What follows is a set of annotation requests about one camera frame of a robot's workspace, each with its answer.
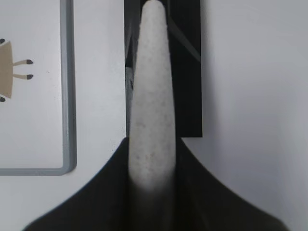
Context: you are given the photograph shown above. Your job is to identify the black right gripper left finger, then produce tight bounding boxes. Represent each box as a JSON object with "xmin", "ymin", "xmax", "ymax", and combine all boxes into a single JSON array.
[{"xmin": 24, "ymin": 137, "xmax": 141, "ymax": 231}]

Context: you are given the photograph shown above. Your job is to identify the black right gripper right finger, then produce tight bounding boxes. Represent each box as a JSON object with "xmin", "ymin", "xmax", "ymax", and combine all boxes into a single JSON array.
[{"xmin": 156, "ymin": 137, "xmax": 291, "ymax": 231}]

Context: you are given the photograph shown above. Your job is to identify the knife with white speckled handle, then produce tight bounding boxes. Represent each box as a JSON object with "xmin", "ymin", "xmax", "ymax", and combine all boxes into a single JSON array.
[{"xmin": 128, "ymin": 0, "xmax": 176, "ymax": 192}]

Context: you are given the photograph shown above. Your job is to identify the grey-rimmed white cutting board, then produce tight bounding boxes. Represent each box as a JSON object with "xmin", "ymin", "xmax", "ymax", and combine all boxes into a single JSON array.
[{"xmin": 0, "ymin": 0, "xmax": 77, "ymax": 176}]

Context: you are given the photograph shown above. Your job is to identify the black knife stand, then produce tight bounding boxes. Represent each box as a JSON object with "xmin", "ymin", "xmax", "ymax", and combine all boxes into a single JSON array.
[{"xmin": 124, "ymin": 0, "xmax": 203, "ymax": 138}]

